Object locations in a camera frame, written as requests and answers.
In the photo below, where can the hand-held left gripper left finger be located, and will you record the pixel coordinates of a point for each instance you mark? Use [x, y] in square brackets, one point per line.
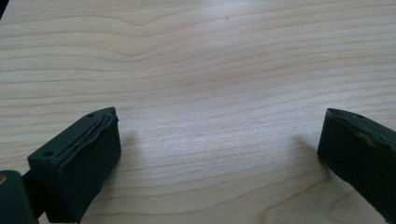
[77, 161]

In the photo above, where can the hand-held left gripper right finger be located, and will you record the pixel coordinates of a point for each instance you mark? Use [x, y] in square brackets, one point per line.
[358, 152]

